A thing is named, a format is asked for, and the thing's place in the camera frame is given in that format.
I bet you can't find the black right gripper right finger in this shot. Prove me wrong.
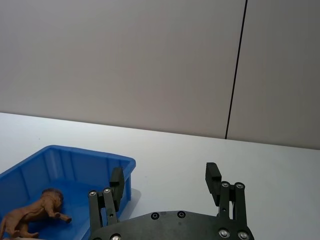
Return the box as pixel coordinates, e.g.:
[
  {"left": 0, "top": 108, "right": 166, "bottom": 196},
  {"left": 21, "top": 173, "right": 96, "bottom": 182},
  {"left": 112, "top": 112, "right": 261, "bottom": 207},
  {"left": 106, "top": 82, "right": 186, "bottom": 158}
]
[{"left": 205, "top": 162, "right": 248, "bottom": 226}]

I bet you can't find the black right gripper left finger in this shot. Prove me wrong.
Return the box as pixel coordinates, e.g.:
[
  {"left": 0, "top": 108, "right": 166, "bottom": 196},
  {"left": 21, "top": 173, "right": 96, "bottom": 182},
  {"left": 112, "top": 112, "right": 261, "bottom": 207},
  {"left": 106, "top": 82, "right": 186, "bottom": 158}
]
[{"left": 87, "top": 166, "right": 125, "bottom": 229}]

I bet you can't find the blue plastic bin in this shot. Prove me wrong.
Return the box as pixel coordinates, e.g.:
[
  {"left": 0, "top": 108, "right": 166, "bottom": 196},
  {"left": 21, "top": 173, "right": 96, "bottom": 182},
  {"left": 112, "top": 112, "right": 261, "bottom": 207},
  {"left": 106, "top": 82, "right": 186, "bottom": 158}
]
[{"left": 0, "top": 145, "right": 137, "bottom": 240}]

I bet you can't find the brown toy lion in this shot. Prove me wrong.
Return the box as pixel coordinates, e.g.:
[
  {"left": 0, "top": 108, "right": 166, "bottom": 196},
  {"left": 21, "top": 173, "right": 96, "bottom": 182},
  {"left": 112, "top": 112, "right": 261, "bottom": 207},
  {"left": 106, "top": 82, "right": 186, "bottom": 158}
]
[{"left": 0, "top": 188, "right": 73, "bottom": 240}]

